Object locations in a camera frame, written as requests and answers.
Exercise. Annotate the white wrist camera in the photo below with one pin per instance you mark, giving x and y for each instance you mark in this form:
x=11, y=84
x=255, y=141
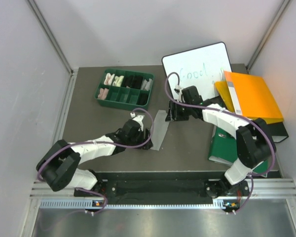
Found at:
x=179, y=93
x=138, y=119

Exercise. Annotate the pink rolled socks bottom-left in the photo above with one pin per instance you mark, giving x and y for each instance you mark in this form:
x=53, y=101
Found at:
x=103, y=93

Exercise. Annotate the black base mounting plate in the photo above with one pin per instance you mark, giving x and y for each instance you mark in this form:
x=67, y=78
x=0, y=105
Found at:
x=197, y=188

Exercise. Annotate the black binder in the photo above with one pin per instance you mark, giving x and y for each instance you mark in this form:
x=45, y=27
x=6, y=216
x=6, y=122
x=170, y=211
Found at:
x=277, y=130

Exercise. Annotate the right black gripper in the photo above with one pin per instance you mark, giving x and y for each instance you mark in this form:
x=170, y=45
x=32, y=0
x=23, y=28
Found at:
x=171, y=116

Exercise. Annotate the green compartment tray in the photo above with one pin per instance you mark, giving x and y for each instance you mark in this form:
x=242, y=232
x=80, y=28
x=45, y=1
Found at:
x=122, y=97

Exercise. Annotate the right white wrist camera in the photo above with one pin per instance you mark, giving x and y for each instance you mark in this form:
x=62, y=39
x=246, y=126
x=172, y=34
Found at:
x=179, y=93

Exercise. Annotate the white slotted cable duct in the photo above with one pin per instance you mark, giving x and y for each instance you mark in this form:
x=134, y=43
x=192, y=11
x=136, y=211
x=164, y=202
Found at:
x=94, y=204

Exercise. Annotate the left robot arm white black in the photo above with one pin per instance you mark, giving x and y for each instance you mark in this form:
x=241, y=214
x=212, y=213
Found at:
x=59, y=166

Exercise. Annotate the white whiteboard black frame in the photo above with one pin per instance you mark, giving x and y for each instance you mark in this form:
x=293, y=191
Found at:
x=200, y=67

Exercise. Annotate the orange binder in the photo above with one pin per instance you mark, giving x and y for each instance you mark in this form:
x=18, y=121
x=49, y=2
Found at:
x=249, y=96

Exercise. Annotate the black underwear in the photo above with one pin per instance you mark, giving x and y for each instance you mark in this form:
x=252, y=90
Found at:
x=134, y=82
x=143, y=98

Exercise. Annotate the aluminium frame rail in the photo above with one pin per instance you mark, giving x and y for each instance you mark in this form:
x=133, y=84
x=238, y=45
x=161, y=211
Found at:
x=47, y=30

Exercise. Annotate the cream rolled socks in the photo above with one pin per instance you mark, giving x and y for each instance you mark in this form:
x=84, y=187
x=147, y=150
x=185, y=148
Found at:
x=118, y=81

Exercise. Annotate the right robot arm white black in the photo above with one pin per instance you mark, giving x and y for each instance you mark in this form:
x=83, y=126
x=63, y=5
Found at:
x=228, y=121

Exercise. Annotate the green binder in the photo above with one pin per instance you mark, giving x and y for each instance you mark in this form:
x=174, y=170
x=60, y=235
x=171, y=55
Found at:
x=222, y=148

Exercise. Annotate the grey rolled socks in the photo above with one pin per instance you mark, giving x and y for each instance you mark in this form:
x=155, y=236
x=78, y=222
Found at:
x=146, y=86

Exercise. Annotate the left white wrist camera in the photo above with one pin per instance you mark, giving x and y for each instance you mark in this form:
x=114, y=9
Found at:
x=138, y=119

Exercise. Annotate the grey underwear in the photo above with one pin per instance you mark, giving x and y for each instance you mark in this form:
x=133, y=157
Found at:
x=160, y=129

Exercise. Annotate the pink rolled socks top-left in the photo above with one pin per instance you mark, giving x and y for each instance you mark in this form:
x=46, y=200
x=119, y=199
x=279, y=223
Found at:
x=109, y=78

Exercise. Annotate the black rolled underwear in tray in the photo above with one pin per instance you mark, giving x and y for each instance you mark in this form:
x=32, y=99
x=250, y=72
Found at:
x=134, y=82

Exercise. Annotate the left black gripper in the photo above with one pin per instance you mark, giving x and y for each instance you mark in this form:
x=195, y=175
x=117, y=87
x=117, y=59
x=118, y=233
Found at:
x=146, y=137

